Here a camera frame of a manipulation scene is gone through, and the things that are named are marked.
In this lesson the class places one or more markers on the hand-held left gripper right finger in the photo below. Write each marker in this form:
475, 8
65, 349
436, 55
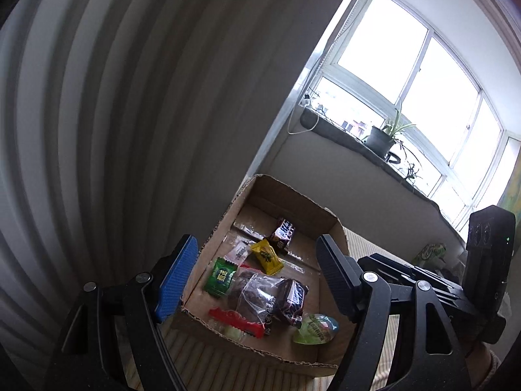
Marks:
336, 273

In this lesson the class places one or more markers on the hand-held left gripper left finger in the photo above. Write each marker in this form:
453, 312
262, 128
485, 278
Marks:
177, 281

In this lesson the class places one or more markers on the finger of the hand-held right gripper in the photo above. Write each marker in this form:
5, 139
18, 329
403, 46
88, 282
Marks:
447, 305
407, 269

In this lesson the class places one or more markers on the green snack packet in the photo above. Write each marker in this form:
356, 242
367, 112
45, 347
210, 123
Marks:
219, 279

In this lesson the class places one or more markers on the brown chocolate bar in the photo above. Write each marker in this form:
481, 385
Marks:
293, 297
283, 232

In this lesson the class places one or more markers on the green jelly cup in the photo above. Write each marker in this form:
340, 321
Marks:
315, 328

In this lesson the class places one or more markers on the cardboard box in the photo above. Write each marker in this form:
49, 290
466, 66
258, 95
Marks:
305, 220

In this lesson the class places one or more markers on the small white packet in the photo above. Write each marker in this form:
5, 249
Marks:
238, 252

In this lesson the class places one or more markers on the red snack packet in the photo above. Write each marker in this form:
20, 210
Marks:
234, 321

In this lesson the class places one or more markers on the yellow candy packet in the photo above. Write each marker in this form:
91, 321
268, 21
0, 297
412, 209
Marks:
266, 256

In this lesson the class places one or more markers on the clear snack bag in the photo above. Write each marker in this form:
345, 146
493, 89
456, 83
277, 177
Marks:
254, 297

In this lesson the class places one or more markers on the person's right forearm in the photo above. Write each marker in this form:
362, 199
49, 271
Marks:
482, 366

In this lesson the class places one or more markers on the green patterned bag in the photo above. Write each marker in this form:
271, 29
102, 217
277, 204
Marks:
429, 254

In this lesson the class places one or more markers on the potted spider plant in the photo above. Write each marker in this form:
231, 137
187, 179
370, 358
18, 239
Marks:
380, 140

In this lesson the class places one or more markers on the grey windowsill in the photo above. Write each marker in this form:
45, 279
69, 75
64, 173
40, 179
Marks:
346, 136

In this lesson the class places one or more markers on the white power adapter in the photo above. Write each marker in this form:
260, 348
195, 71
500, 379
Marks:
306, 101

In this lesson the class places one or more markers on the white wardrobe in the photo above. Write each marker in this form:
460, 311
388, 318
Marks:
122, 89

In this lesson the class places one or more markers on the white framed window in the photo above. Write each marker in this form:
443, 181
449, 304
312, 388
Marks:
407, 57

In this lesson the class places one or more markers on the green landscape wall poster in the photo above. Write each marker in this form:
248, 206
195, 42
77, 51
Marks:
513, 197

